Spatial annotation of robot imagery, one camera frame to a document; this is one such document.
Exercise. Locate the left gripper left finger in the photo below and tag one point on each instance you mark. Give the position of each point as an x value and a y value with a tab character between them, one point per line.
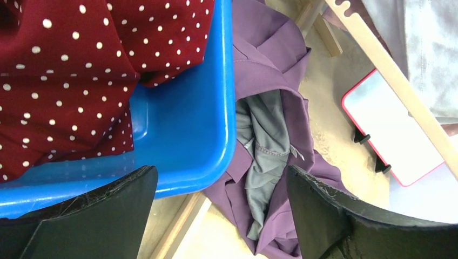
107	222

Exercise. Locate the wooden hanger with shirt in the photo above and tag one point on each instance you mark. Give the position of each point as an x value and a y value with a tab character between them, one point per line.
397	81

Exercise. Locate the whiteboard with pink frame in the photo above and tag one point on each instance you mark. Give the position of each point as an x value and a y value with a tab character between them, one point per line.
384	123

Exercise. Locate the red polka dot skirt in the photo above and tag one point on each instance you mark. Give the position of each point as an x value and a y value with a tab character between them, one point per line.
69	68

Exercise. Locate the purple shirt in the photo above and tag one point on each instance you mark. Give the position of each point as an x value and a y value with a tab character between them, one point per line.
273	132

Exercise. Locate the grey white t-shirt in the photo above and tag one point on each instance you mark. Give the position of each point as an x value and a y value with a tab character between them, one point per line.
422	38

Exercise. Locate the blue plastic bin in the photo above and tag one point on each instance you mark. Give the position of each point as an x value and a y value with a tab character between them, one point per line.
185	128

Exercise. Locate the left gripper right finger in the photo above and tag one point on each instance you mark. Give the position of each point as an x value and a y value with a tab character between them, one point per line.
331	223

